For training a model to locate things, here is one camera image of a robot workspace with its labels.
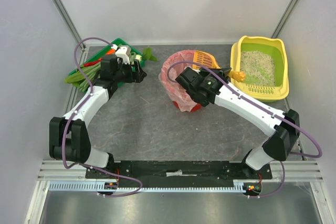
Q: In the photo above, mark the orange litter scoop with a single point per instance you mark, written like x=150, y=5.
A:
x=209, y=61

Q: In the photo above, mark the slotted cable duct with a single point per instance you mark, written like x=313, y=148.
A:
x=105, y=187

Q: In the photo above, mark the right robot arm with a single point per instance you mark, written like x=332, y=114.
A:
x=213, y=87

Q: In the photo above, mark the green long beans bundle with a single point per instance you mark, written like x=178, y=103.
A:
x=91, y=72

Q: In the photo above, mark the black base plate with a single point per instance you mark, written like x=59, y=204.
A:
x=167, y=173

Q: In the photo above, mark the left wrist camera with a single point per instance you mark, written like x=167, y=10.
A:
x=123, y=52

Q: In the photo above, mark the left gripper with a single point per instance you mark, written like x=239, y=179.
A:
x=135, y=70

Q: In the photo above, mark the green plastic tray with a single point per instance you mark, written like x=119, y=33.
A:
x=102, y=52

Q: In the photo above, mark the orange carrot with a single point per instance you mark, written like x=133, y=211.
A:
x=111, y=51

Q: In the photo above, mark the cat litter granules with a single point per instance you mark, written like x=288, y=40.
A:
x=258, y=67

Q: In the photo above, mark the green leafy vegetable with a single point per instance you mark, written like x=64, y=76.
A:
x=75, y=79

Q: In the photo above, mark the red mesh waste basket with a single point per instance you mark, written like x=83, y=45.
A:
x=186, y=105

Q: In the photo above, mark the red chili pepper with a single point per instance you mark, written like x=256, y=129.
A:
x=92, y=63

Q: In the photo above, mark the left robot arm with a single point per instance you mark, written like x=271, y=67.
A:
x=68, y=135

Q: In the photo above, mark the white radish with leaves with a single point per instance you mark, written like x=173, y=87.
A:
x=146, y=55

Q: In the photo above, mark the yellow green litter box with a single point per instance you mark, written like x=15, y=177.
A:
x=272, y=47

